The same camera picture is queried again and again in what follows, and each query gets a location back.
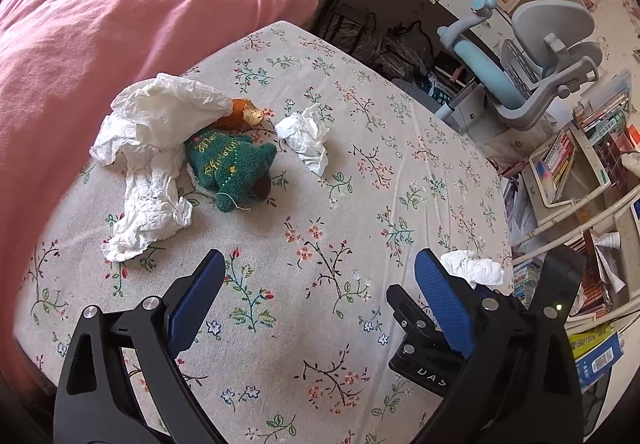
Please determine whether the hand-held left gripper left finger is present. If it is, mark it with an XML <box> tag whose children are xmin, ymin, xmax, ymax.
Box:
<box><xmin>52</xmin><ymin>248</ymin><xmax>227</xmax><ymax>444</ymax></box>

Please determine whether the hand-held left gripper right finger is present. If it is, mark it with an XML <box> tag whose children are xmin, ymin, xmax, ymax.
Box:
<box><xmin>414</xmin><ymin>248</ymin><xmax>586</xmax><ymax>444</ymax></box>

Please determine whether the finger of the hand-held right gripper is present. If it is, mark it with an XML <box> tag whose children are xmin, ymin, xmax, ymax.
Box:
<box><xmin>386</xmin><ymin>285</ymin><xmax>453</xmax><ymax>356</ymax></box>
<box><xmin>472</xmin><ymin>281</ymin><xmax>506</xmax><ymax>301</ymax></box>

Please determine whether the green plush toy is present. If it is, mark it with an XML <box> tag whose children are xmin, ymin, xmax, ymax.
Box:
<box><xmin>184</xmin><ymin>130</ymin><xmax>278</xmax><ymax>213</ymax></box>

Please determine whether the bookshelf with books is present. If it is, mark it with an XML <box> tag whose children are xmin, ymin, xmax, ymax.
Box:
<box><xmin>502</xmin><ymin>89</ymin><xmax>640</xmax><ymax>395</ymax></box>

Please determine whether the brown small drawer organizer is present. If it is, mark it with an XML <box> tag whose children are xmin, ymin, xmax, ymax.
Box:
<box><xmin>595</xmin><ymin>124</ymin><xmax>640</xmax><ymax>187</ymax></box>

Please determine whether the large crumpled white tissue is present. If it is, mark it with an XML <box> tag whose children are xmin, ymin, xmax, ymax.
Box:
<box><xmin>90</xmin><ymin>73</ymin><xmax>235</xmax><ymax>166</ymax></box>

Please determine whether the blue patterned box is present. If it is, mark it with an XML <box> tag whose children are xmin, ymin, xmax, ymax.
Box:
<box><xmin>417</xmin><ymin>69</ymin><xmax>458</xmax><ymax>107</ymax></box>

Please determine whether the shiny black plastic bag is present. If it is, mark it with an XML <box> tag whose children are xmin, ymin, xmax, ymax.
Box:
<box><xmin>372</xmin><ymin>21</ymin><xmax>436</xmax><ymax>80</ymax></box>

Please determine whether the grey and blue desk chair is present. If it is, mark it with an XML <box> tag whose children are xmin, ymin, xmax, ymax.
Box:
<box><xmin>390</xmin><ymin>0</ymin><xmax>606</xmax><ymax>135</ymax></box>

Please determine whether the pink blanket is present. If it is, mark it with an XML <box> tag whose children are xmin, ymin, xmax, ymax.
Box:
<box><xmin>0</xmin><ymin>0</ymin><xmax>321</xmax><ymax>390</ymax></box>

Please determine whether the dark bag with handles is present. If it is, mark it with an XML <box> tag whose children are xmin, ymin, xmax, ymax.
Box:
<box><xmin>320</xmin><ymin>9</ymin><xmax>377</xmax><ymax>61</ymax></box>

